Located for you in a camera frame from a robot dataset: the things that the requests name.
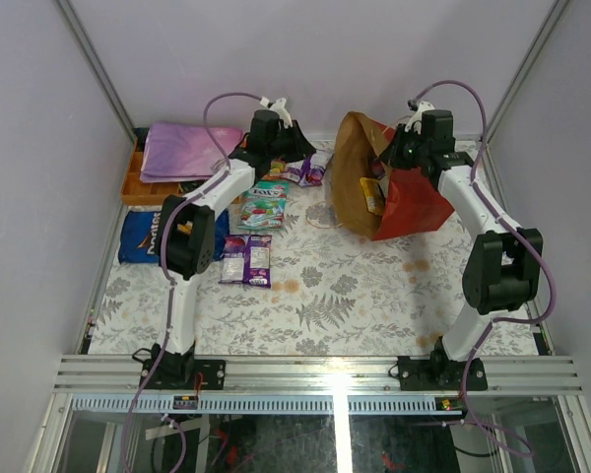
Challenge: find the orange lemon candy bag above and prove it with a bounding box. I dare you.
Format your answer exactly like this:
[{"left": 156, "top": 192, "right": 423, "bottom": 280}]
[{"left": 263, "top": 160, "right": 289, "bottom": 181}]

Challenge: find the purple candy bag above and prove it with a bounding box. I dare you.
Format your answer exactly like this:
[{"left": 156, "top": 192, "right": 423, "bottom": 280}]
[
  {"left": 281, "top": 151, "right": 332, "bottom": 187},
  {"left": 220, "top": 235, "right": 272, "bottom": 289}
]

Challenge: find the red paper bag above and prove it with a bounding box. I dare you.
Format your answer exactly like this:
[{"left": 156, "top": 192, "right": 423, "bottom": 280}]
[{"left": 330, "top": 111, "right": 453, "bottom": 240}]

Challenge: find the teal mint candy bag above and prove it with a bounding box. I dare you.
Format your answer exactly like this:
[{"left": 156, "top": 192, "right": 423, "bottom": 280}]
[{"left": 239, "top": 181, "right": 289, "bottom": 231}]

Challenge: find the blue chips snack bag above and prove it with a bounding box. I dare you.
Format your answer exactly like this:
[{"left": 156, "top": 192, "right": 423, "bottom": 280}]
[{"left": 117, "top": 210, "right": 230, "bottom": 265}]

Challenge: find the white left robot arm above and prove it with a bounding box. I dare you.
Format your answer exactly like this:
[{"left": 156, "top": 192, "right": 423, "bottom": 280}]
[{"left": 157, "top": 100, "right": 315, "bottom": 389}]

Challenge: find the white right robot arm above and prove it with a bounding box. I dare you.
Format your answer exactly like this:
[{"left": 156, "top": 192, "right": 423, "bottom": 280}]
[{"left": 381, "top": 101, "right": 543, "bottom": 389}]

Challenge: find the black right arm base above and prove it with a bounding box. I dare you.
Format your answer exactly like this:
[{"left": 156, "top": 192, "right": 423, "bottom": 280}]
[{"left": 397, "top": 342, "right": 466, "bottom": 391}]

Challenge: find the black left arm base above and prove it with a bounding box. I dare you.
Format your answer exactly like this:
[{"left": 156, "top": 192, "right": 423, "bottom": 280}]
[{"left": 131, "top": 344, "right": 227, "bottom": 391}]

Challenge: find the yellow snack packet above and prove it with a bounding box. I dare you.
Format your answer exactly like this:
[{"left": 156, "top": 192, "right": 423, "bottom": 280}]
[{"left": 360, "top": 177, "right": 385, "bottom": 217}]

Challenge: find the purple princess cloth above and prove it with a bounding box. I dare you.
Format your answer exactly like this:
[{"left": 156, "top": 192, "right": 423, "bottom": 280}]
[{"left": 140, "top": 122, "right": 224, "bottom": 183}]

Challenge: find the orange wooden tray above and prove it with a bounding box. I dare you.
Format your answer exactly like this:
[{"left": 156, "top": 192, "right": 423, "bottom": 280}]
[{"left": 120, "top": 140, "right": 183, "bottom": 207}]

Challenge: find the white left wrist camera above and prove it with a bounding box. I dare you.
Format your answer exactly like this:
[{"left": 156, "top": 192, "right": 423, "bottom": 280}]
[{"left": 259, "top": 97, "right": 294, "bottom": 128}]

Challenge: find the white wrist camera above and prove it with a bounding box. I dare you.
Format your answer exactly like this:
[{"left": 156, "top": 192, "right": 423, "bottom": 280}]
[
  {"left": 259, "top": 97, "right": 294, "bottom": 128},
  {"left": 405, "top": 100, "right": 434, "bottom": 132}
]

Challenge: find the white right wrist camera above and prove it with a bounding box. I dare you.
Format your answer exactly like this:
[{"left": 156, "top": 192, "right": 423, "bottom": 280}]
[{"left": 405, "top": 100, "right": 434, "bottom": 132}]

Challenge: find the aluminium front rail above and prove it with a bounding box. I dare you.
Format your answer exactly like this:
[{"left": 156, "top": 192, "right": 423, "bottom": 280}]
[{"left": 53, "top": 355, "right": 583, "bottom": 396}]

